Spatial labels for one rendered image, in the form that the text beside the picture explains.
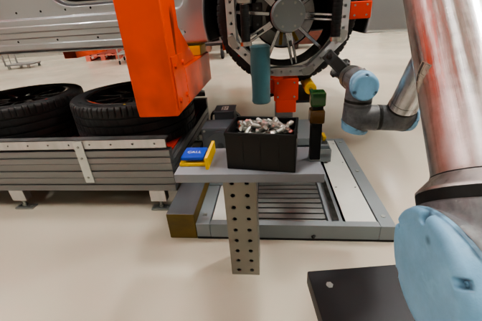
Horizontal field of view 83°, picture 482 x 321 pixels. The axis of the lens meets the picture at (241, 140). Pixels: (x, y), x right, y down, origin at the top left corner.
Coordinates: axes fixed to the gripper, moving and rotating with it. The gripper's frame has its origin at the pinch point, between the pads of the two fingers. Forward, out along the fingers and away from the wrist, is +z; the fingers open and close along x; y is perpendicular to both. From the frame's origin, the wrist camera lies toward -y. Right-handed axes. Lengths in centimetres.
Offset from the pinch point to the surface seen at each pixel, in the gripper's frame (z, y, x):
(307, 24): 32.4, -17.4, 5.5
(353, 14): 6.9, -8.6, 19.5
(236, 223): -56, 1, -58
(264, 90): -4.6, -15.3, -28.9
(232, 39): 7.2, -40.9, -24.1
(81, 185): -21, -50, -121
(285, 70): 7.6, -12.6, -17.0
